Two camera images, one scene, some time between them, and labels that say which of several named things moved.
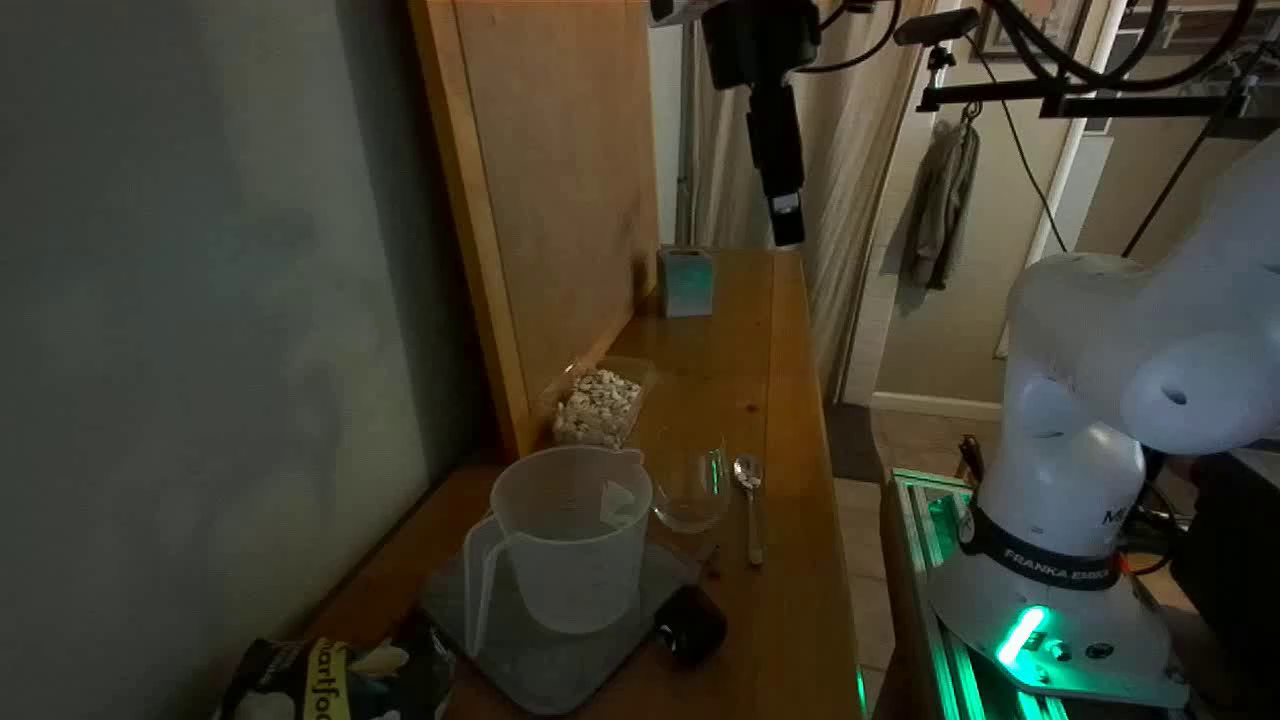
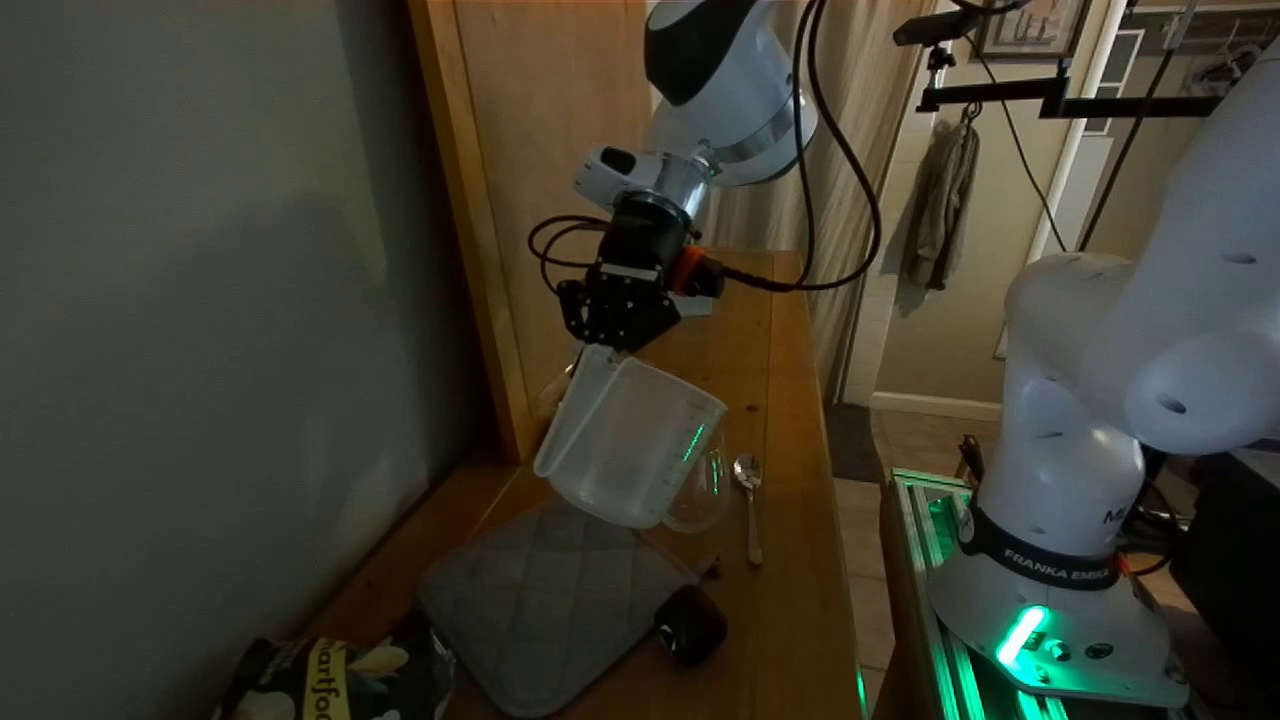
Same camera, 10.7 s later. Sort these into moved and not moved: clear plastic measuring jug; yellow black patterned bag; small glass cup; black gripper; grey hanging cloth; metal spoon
Moved: black gripper; clear plastic measuring jug
Not moved: small glass cup; grey hanging cloth; metal spoon; yellow black patterned bag
